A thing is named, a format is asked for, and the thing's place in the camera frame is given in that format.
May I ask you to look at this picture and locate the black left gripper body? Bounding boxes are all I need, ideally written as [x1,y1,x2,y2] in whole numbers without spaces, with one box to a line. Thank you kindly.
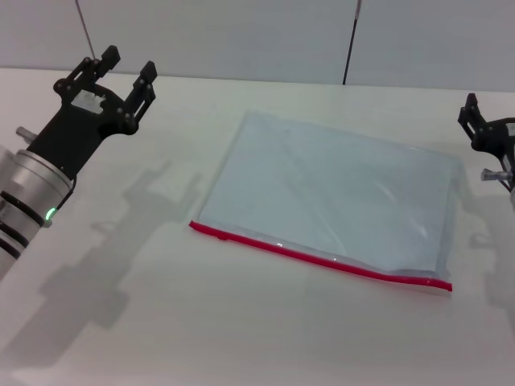
[26,78,140,179]

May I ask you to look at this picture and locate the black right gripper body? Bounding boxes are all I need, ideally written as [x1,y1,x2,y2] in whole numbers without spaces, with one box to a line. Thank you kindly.
[471,116,515,172]

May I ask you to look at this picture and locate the translucent red-zipper document bag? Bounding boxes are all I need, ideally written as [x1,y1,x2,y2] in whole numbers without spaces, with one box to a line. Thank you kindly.
[187,110,464,301]

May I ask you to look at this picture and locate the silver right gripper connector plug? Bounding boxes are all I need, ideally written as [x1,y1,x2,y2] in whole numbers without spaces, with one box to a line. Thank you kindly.
[481,168,515,190]

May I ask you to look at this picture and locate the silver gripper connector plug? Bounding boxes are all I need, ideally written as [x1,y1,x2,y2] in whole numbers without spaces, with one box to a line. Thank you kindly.
[14,126,39,146]
[481,168,515,190]

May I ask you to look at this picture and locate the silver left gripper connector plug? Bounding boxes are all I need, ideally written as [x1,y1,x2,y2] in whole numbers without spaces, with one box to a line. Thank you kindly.
[14,126,39,146]

